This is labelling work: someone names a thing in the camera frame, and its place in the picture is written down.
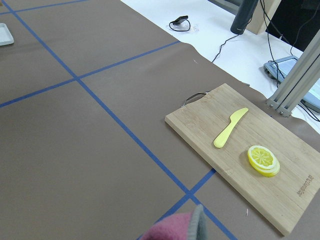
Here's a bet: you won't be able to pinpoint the grey and pink cloth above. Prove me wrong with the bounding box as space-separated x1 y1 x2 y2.
141 204 208 240

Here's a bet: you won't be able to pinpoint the yellow plastic knife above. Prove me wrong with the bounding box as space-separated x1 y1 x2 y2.
213 107 249 149

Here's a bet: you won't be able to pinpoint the small black clip device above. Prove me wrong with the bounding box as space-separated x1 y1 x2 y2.
168 15 191 32

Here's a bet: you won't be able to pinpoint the lemon slices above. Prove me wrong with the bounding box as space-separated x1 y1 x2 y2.
247 145 280 177

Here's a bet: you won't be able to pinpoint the dark grey bottle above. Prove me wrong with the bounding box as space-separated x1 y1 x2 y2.
230 0 258 35

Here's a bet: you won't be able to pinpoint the bamboo cutting board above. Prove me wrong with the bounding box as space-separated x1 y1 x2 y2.
165 84 320 236

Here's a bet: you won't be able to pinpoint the white rectangular tray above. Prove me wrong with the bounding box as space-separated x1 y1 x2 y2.
0 23 15 46

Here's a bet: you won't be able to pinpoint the aluminium frame post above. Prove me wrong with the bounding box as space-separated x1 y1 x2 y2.
266 32 320 117

